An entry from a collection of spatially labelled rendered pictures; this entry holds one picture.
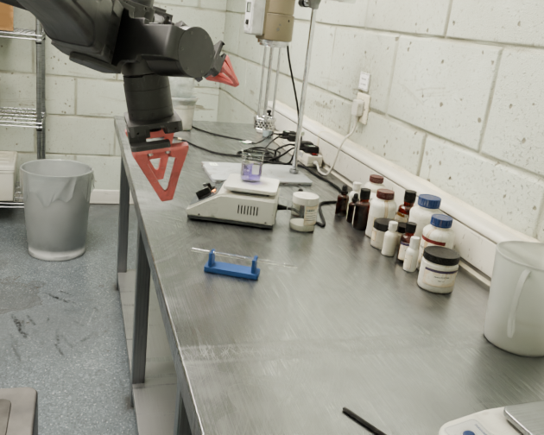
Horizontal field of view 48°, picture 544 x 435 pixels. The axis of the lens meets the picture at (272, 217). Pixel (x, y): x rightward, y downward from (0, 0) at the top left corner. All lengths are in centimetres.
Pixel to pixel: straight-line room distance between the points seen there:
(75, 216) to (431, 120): 190
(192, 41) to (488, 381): 61
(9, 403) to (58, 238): 163
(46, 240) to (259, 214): 180
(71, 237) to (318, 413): 236
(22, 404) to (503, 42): 126
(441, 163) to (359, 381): 76
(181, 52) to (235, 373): 42
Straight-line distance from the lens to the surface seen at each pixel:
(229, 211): 137
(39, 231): 303
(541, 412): 83
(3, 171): 344
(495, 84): 138
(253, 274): 111
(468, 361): 98
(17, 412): 145
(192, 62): 72
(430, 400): 86
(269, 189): 137
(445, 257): 117
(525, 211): 127
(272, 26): 174
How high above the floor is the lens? 120
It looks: 18 degrees down
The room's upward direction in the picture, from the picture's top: 7 degrees clockwise
